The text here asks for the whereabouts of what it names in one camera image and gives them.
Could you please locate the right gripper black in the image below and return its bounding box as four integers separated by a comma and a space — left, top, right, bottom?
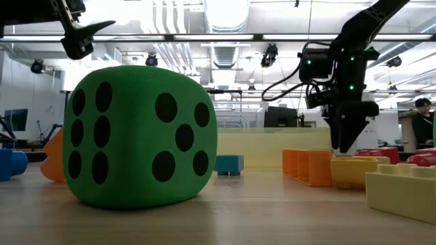
323, 72, 380, 154

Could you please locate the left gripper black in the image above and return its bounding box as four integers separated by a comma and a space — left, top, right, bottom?
0, 0, 117, 61

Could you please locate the small yellow toy brick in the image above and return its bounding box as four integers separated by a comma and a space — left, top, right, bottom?
354, 155, 392, 165

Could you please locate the blue toy brick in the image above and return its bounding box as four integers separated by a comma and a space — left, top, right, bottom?
0, 148, 29, 182

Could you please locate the yellow-orange long toy brick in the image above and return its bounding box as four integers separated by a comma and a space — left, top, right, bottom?
330, 156, 381, 191

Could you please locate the large orange toy brick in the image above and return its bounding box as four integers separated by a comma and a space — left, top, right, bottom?
281, 148, 334, 188

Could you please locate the black desk monitor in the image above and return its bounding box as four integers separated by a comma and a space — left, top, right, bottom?
264, 105, 300, 129

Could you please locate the yellow translucent tray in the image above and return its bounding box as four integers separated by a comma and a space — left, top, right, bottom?
217, 127, 334, 170

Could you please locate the person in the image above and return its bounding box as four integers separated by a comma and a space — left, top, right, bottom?
411, 97, 435, 146

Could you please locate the pale yellow toy brick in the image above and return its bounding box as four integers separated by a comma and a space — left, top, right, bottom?
364, 163, 436, 225

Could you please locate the small teal toy brick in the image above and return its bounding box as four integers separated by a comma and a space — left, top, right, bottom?
213, 154, 245, 177

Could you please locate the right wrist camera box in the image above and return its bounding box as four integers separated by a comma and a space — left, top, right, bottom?
305, 88, 328, 110

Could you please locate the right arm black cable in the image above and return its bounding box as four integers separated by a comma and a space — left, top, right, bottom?
261, 40, 337, 103

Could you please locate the dark wall monitor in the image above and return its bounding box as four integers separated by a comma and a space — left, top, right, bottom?
3, 108, 29, 132

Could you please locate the silver ventilation duct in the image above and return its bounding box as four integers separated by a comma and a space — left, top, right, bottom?
203, 0, 251, 69

